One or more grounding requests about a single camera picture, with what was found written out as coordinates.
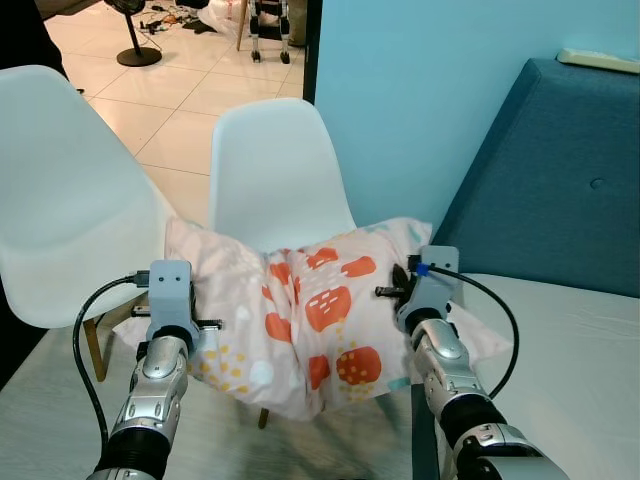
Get person in black clothes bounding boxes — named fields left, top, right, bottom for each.
left=0, top=0, right=69, bottom=79

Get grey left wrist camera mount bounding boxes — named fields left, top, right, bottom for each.
left=148, top=260, right=196, bottom=351

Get mattress with beige sheet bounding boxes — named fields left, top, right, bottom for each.
left=440, top=270, right=640, bottom=480

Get pink patterned pillow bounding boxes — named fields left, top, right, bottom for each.
left=115, top=215, right=516, bottom=421

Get black and white metal stand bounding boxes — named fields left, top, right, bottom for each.
left=248, top=0, right=293, bottom=63

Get black fan stand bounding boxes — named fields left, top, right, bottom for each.
left=115, top=0, right=163, bottom=68

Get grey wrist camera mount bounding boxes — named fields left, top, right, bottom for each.
left=148, top=260, right=196, bottom=351
left=400, top=245, right=461, bottom=331

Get black door frame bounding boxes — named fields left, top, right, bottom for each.
left=303, top=0, right=321, bottom=106

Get white plastic bag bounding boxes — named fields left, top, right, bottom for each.
left=198, top=0, right=246, bottom=36

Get beige flat board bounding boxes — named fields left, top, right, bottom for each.
left=557, top=47, right=640, bottom=76

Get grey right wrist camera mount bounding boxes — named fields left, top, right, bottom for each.
left=400, top=245, right=461, bottom=331

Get teal upholstered headboard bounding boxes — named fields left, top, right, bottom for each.
left=430, top=58, right=640, bottom=299

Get teal bed frame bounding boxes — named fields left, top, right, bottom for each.
left=410, top=435, right=446, bottom=480

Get white plastic chair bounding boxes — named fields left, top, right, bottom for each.
left=0, top=65, right=181, bottom=381
left=208, top=97, right=356, bottom=429

